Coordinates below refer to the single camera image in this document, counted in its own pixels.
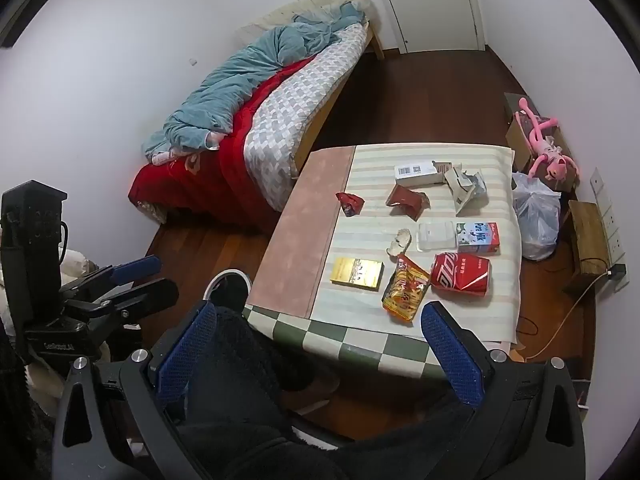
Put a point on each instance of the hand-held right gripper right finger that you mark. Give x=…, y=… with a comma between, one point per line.
x=452, y=360

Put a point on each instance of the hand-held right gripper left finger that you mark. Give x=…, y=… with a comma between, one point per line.
x=187, y=355

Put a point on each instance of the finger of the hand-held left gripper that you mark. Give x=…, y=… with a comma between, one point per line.
x=135, y=267
x=147, y=297

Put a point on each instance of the torn paper carton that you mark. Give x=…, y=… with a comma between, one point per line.
x=467, y=187

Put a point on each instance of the small red snack packet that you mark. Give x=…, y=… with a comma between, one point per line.
x=350, y=203

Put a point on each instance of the person's black trouser leg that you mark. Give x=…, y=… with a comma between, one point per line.
x=240, y=355

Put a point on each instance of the white rimmed bin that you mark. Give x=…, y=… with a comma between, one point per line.
x=225, y=275

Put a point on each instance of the orange snack bag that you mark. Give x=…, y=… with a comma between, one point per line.
x=405, y=290

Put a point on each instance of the crushed red soda can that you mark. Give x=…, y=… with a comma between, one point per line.
x=460, y=274

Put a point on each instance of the green checkered tablecloth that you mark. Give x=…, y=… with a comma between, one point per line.
x=350, y=342

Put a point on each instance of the red blanket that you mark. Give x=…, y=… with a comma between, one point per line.
x=215, y=175

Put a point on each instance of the clear plastic container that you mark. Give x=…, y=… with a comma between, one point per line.
x=436, y=236

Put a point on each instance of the blue white milk carton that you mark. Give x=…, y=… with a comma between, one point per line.
x=477, y=237

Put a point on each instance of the crumpled white tissue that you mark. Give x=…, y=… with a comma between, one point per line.
x=399, y=244

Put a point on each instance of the gold box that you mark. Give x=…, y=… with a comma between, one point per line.
x=356, y=273

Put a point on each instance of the striped table mat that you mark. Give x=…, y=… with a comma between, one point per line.
x=375, y=235

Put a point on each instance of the dark red foil packet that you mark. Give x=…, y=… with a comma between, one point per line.
x=407, y=201

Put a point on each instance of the white plastic bag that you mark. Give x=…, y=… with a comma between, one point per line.
x=535, y=215

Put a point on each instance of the pink table mat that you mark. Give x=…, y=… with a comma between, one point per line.
x=305, y=230

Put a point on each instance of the small wooden stool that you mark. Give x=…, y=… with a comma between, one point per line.
x=590, y=240

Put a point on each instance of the black charger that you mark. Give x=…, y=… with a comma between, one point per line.
x=617, y=271

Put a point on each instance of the white cardboard box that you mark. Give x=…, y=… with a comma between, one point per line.
x=417, y=172

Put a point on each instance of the bed with blankets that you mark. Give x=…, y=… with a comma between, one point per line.
x=240, y=80

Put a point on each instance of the pink plush toy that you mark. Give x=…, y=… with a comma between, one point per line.
x=555, y=165

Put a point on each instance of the bed with quilts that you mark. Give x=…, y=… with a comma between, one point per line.
x=295, y=110

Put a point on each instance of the brown cardboard box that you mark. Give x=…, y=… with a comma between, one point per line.
x=517, y=140

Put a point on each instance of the cream pillow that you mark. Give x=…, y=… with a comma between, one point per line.
x=305, y=7

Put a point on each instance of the white door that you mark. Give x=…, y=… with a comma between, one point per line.
x=430, y=0

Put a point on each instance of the white wall socket panel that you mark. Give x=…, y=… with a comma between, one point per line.
x=607, y=210

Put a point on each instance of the wooden bed frame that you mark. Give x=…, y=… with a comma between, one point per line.
x=325, y=110

